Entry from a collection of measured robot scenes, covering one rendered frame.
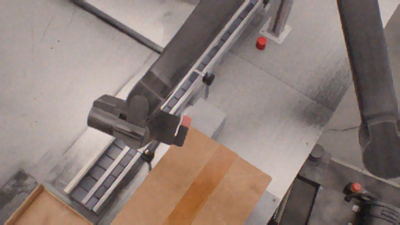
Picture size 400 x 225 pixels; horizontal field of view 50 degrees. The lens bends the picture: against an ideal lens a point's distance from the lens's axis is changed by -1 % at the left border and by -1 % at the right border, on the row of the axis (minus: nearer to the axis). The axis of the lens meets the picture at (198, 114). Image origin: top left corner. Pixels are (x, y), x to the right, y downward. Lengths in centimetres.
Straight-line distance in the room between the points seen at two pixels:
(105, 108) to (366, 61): 46
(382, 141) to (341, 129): 172
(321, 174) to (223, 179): 102
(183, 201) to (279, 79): 65
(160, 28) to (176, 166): 62
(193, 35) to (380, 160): 35
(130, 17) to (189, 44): 82
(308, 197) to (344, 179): 19
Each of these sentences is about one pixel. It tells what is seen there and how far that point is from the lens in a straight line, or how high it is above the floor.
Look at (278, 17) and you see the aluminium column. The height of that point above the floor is 91.
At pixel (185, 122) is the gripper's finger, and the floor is 124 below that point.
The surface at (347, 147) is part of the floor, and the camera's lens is 239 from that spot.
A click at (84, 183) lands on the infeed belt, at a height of 88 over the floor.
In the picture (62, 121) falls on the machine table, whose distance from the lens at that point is 141.
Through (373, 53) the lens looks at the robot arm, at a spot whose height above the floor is 155.
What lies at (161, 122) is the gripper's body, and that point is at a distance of 87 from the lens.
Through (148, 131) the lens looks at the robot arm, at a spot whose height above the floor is 133.
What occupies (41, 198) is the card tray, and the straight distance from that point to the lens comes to 134.
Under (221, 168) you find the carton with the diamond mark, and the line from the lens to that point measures 100.
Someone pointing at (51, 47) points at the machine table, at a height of 83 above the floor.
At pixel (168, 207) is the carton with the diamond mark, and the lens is 98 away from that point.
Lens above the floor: 207
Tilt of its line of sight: 64 degrees down
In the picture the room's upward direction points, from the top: 5 degrees clockwise
